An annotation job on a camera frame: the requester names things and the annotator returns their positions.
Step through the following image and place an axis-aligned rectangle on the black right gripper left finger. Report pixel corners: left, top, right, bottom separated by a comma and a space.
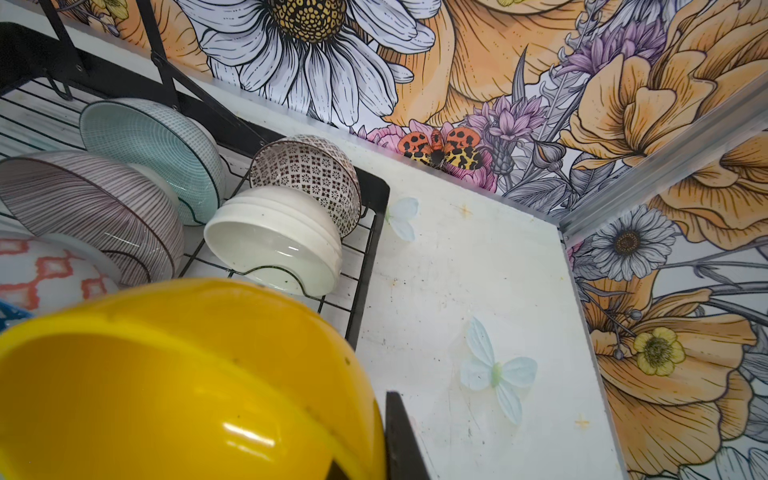
326, 461, 349, 480

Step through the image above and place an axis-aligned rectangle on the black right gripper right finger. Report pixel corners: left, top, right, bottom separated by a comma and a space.
385, 391, 430, 480

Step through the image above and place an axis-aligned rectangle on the yellow bowl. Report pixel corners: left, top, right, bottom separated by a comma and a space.
1, 279, 387, 479

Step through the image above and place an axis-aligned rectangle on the cream white bowl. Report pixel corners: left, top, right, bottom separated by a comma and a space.
204, 186, 342, 297

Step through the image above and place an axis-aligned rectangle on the brown patterned ceramic bowl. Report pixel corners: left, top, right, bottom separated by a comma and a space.
248, 134, 362, 238

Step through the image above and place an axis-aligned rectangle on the pink striped ceramic bowl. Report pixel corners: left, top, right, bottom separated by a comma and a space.
1, 151, 184, 287

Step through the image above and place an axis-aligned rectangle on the blue geometric patterned bowl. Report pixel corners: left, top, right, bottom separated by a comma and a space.
1, 230, 121, 331

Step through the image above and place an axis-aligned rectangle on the mint green ceramic bowl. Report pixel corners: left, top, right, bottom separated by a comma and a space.
79, 98, 226, 226

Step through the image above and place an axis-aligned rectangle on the black wire dish rack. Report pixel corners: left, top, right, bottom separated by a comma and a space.
1, 1, 390, 346

